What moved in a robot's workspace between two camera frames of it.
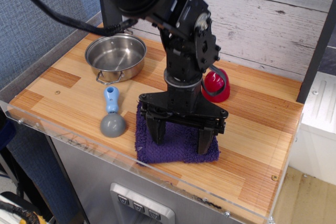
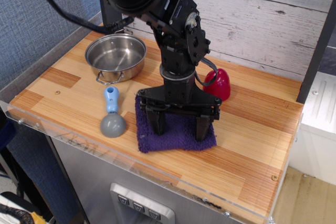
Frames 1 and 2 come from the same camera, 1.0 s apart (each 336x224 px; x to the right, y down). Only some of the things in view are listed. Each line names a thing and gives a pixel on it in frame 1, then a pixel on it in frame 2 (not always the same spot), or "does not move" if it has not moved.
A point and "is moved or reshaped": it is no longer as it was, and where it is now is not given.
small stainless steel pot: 115,55 does not move
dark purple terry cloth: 180,144 is moved or reshaped
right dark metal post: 318,60 does not move
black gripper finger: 205,139 -> 202,125
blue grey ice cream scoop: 112,125 does not move
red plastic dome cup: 214,82 does not move
